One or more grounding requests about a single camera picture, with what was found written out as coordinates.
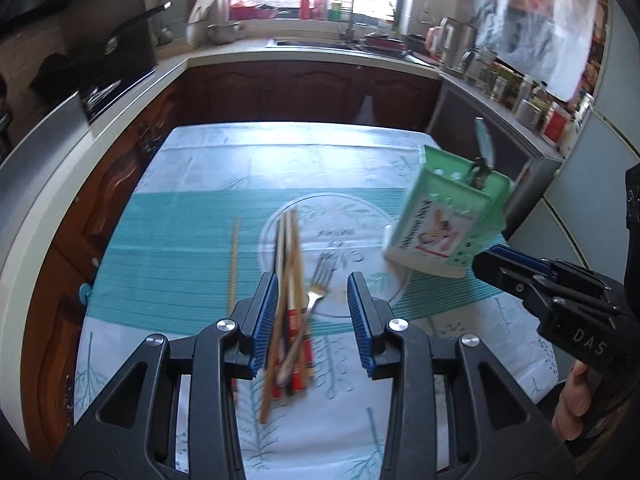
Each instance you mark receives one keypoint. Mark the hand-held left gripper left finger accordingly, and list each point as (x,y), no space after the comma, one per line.
(267,310)

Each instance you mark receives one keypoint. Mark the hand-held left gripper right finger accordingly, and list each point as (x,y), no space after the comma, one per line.
(357,310)

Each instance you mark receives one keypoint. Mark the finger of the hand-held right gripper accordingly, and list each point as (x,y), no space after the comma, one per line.
(525,257)
(515,280)

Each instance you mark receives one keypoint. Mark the red-banded bamboo chopstick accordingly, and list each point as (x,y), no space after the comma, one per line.
(300,280)
(289,325)
(235,260)

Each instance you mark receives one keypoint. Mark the metal fork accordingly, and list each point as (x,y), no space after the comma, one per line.
(316,290)

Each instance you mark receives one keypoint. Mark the brown wooden chopstick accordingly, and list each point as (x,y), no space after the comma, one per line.
(278,245)
(292,240)

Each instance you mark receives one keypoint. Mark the green plastic utensil holder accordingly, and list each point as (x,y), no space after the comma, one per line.
(440,210)

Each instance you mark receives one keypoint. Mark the metal spoon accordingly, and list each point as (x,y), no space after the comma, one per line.
(484,142)

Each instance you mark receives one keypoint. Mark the person's right hand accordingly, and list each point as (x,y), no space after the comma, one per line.
(572,405)

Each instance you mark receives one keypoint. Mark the grey refrigerator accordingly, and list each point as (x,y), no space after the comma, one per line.
(600,160)

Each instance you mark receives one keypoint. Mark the row of seasoning jars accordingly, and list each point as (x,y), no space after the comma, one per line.
(525,95)

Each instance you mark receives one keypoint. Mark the brown wooden kitchen cabinets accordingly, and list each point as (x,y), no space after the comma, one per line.
(300,90)

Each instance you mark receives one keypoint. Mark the steel kettle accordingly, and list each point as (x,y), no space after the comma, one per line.
(457,42)

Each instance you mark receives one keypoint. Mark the hanging plastic sheet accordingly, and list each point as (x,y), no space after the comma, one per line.
(530,25)

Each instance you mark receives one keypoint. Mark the dark dish tray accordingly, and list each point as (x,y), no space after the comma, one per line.
(382,42)

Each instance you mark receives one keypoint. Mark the white kitchen countertop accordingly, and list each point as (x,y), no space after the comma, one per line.
(225,55)

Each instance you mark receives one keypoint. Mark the black glass stove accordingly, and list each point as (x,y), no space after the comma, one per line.
(115,90)

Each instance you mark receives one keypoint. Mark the stainless steel panel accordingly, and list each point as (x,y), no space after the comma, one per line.
(45,160)

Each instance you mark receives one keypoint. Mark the steel kitchen sink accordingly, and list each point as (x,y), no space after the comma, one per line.
(310,42)

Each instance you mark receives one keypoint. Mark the metal pot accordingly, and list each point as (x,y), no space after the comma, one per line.
(225,32)

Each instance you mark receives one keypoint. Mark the green dish soap bottle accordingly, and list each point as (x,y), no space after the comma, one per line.
(335,11)

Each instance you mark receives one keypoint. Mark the chrome faucet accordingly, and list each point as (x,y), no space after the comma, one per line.
(347,10)

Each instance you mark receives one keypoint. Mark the red basin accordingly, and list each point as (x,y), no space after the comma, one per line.
(250,9)

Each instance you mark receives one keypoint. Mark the pink bottle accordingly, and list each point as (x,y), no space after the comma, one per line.
(321,5)

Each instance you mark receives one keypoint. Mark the red bottle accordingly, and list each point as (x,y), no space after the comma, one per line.
(305,2)

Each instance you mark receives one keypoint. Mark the wooden cutting board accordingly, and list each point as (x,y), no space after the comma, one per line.
(205,2)

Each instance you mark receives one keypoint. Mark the black frying pan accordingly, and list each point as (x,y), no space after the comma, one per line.
(135,22)

